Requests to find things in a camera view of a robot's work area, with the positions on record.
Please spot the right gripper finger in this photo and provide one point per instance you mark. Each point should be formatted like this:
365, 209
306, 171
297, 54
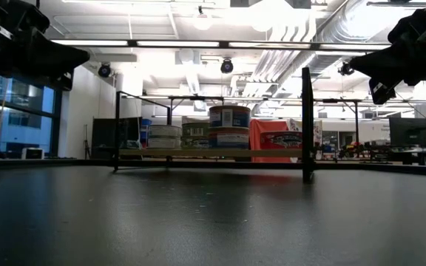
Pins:
383, 92
387, 66

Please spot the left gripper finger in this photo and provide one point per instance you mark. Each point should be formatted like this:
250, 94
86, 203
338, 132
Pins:
54, 59
65, 81

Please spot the black frame wooden shelf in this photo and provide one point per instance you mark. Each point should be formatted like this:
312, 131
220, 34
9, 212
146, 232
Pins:
216, 152

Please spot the red flat seafood tin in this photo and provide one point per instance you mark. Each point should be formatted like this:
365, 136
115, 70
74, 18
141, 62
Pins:
281, 139

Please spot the black round ceiling lamp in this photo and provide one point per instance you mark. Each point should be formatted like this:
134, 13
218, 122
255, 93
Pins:
226, 66
104, 70

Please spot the black ceiling lamp cluster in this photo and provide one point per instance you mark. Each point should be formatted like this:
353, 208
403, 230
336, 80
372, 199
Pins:
345, 68

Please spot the dark computer monitor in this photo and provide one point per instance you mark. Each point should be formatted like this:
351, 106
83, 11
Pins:
409, 132

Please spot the black tripod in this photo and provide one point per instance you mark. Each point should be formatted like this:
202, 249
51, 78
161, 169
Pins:
86, 142

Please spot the dark standing board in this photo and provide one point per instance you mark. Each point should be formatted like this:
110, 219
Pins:
104, 134

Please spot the white printed banner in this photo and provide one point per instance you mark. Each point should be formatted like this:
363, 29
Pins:
296, 125

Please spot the orange red cloth panel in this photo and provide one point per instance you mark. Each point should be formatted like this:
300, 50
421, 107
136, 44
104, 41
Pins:
268, 125

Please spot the black background table frame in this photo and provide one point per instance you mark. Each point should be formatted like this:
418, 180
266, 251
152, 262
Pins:
198, 98
356, 122

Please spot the black rig frame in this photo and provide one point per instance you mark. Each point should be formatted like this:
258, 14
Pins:
224, 44

